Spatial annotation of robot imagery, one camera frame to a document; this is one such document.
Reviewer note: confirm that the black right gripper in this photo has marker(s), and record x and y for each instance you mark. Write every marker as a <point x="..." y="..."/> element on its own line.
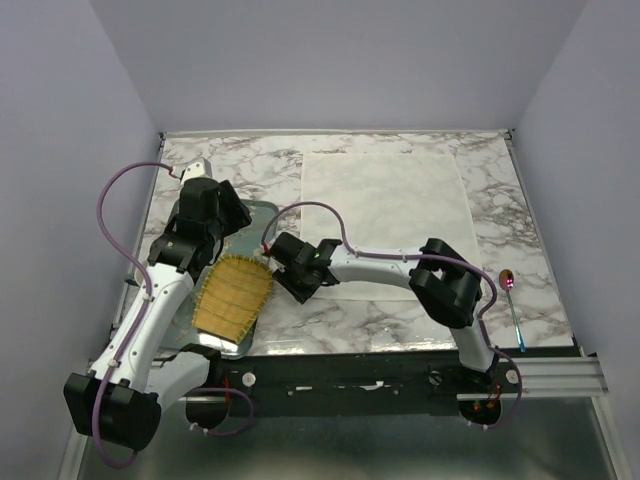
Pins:
<point x="299" y="294"/>

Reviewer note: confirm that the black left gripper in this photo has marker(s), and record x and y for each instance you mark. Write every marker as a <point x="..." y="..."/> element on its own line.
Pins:
<point x="237" y="212"/>

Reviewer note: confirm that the cream cloth napkin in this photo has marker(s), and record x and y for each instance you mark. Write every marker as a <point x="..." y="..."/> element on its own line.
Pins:
<point x="387" y="201"/>

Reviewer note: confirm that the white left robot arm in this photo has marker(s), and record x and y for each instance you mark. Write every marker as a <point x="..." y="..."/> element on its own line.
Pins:
<point x="113" y="402"/>

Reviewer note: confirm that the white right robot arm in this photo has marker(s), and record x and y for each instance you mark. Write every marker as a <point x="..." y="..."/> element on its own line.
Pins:
<point x="453" y="292"/>

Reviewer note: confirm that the green floral metal tray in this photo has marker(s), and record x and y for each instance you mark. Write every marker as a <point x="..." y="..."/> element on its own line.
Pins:
<point x="246" y="242"/>

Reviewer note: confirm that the yellow bamboo mat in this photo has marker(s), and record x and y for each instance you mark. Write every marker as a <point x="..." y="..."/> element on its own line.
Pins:
<point x="232" y="296"/>

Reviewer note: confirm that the iridescent rainbow spoon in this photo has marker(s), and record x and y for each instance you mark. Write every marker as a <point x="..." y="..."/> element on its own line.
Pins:
<point x="507" y="282"/>

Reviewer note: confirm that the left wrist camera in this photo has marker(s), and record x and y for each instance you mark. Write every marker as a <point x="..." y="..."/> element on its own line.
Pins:
<point x="199" y="168"/>

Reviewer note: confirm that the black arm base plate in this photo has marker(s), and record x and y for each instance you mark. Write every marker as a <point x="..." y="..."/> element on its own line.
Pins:
<point x="340" y="385"/>

